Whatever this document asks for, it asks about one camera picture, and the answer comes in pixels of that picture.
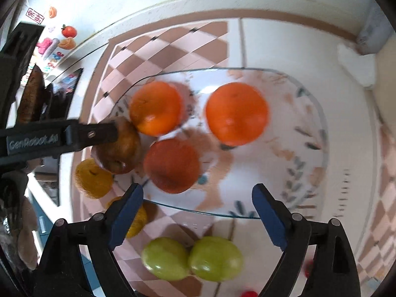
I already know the pink wall sticker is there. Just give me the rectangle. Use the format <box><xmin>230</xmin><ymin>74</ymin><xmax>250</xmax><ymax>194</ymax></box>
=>
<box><xmin>35</xmin><ymin>37</ymin><xmax>60</xmax><ymax>57</ymax></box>

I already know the leaf-patterned glass plate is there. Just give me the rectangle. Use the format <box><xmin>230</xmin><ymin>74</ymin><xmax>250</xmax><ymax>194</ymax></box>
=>
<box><xmin>107</xmin><ymin>67</ymin><xmax>330</xmax><ymax>220</ymax></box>

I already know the brown oblong object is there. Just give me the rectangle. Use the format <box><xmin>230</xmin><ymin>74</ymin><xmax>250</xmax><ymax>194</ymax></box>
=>
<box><xmin>17</xmin><ymin>64</ymin><xmax>45</xmax><ymax>124</ymax></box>

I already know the brown russet apple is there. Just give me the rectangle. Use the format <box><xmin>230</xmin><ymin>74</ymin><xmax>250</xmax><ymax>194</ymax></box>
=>
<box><xmin>94</xmin><ymin>117</ymin><xmax>142</xmax><ymax>174</ymax></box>

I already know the dark red-orange fruit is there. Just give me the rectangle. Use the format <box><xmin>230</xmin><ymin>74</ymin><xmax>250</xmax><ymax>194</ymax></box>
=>
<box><xmin>143</xmin><ymin>139</ymin><xmax>200</xmax><ymax>193</ymax></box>

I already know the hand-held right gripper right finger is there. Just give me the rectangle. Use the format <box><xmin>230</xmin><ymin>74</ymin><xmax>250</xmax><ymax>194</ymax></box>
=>
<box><xmin>251</xmin><ymin>183</ymin><xmax>361</xmax><ymax>297</ymax></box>

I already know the green apple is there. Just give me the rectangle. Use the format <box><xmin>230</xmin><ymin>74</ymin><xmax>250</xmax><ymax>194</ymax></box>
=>
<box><xmin>141</xmin><ymin>237</ymin><xmax>191</xmax><ymax>281</ymax></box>
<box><xmin>188</xmin><ymin>236</ymin><xmax>244</xmax><ymax>283</ymax></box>

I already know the red stamp wall sticker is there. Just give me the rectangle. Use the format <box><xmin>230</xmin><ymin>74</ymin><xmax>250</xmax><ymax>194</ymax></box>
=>
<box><xmin>26</xmin><ymin>7</ymin><xmax>45</xmax><ymax>25</ymax></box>

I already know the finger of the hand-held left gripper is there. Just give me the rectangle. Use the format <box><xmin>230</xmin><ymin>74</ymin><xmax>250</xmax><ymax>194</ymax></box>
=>
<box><xmin>66</xmin><ymin>119</ymin><xmax>120</xmax><ymax>153</ymax></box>

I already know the yellow fruit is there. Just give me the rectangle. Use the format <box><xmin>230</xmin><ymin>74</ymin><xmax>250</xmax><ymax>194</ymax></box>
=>
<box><xmin>107</xmin><ymin>196</ymin><xmax>148</xmax><ymax>239</ymax></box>
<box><xmin>75</xmin><ymin>158</ymin><xmax>114</xmax><ymax>199</ymax></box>

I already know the orange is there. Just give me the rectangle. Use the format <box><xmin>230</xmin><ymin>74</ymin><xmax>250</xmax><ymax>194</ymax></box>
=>
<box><xmin>205</xmin><ymin>82</ymin><xmax>269</xmax><ymax>147</ymax></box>
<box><xmin>129</xmin><ymin>81</ymin><xmax>184</xmax><ymax>137</ymax></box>

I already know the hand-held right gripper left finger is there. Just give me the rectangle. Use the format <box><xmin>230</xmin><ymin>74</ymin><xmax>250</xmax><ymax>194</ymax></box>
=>
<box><xmin>32</xmin><ymin>183</ymin><xmax>144</xmax><ymax>297</ymax></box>

